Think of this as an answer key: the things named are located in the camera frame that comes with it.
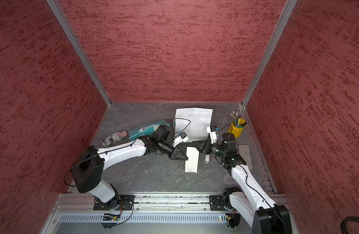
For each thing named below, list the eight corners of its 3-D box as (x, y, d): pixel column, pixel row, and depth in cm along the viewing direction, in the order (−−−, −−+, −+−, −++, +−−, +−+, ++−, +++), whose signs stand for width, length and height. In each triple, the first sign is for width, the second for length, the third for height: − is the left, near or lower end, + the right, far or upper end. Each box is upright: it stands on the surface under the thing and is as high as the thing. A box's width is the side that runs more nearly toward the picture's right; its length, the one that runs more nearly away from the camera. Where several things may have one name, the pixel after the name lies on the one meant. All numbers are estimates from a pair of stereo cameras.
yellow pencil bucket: (227, 137, 103) (232, 126, 93) (225, 129, 108) (229, 117, 97) (241, 137, 103) (247, 126, 93) (238, 129, 108) (244, 117, 98)
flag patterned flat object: (105, 149, 96) (103, 146, 93) (103, 143, 99) (100, 140, 96) (129, 136, 103) (128, 133, 100) (126, 131, 105) (125, 128, 103)
